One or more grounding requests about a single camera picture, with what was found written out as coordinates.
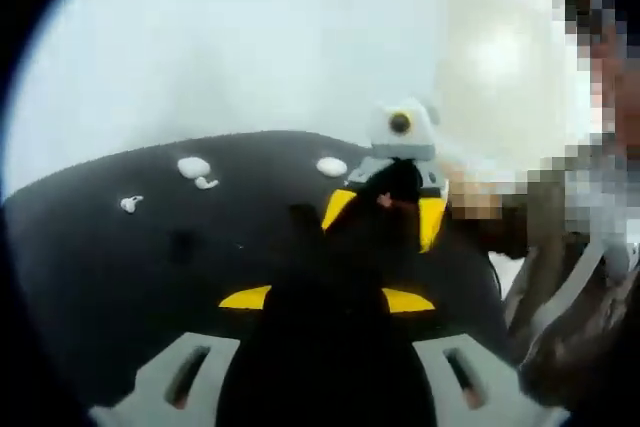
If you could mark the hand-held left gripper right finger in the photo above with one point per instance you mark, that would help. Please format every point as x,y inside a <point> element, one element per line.
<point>500,392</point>

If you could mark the white stemmed earphone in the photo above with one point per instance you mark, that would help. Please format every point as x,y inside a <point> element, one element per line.
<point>206,183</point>
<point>131,203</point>

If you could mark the white oval charging case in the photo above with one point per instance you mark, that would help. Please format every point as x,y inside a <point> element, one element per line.
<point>331,166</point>

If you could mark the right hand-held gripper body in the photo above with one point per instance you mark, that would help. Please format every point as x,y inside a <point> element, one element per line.
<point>400,139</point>

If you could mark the white rounded charging case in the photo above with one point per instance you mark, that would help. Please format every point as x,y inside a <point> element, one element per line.
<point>193,167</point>

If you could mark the cream door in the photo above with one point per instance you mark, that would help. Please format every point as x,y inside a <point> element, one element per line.
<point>465,22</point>

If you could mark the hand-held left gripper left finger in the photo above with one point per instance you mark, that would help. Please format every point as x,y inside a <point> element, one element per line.
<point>160,387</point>

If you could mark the person in dark shirt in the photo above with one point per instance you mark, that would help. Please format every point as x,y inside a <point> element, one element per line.
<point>560,362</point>

